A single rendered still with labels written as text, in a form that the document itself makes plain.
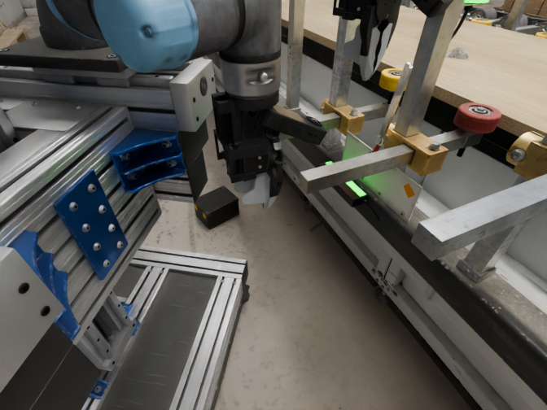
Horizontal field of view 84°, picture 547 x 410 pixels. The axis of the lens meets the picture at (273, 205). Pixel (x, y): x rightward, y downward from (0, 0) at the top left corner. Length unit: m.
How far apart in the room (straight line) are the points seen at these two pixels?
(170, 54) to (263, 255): 1.30
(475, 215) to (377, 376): 0.99
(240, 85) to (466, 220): 0.29
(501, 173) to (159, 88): 0.74
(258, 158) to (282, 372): 0.95
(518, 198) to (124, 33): 0.42
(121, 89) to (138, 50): 0.34
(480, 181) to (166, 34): 0.76
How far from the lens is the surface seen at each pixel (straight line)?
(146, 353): 1.12
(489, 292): 0.69
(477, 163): 0.88
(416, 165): 0.68
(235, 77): 0.39
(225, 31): 0.33
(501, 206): 0.41
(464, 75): 1.02
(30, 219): 0.50
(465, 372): 1.23
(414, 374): 1.35
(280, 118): 0.43
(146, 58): 0.29
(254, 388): 1.24
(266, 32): 0.38
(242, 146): 0.43
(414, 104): 0.67
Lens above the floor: 1.18
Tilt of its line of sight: 41 degrees down
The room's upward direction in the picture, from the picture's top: straight up
